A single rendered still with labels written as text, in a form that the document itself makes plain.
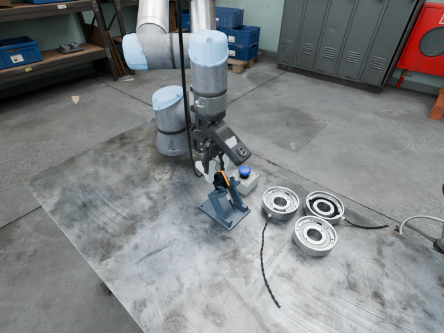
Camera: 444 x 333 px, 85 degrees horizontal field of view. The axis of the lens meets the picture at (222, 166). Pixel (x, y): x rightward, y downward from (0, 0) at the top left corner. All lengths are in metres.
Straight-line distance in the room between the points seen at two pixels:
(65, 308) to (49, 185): 0.84
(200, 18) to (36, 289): 1.59
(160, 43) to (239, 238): 0.51
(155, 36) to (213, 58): 0.17
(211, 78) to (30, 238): 1.77
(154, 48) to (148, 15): 0.10
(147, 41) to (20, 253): 1.67
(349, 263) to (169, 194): 0.54
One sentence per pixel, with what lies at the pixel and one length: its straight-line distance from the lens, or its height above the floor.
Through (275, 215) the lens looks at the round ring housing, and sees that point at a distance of 0.72.
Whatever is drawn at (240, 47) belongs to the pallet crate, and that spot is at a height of 0.33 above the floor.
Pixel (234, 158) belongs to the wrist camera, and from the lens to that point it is 0.55.
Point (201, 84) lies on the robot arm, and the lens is 0.51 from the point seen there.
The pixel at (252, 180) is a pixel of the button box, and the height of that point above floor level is 0.84.
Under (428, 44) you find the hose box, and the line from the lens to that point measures 4.07.
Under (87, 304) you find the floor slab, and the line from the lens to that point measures 1.63.
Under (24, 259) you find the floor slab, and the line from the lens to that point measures 1.97.
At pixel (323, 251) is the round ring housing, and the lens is 0.67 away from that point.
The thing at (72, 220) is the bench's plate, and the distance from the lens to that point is 0.85.
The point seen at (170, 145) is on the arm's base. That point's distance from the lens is 0.94.
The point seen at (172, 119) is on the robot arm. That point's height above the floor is 0.95.
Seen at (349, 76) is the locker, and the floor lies 0.15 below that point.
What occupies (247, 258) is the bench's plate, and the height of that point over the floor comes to 0.80.
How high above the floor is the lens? 1.38
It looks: 40 degrees down
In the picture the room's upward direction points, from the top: straight up
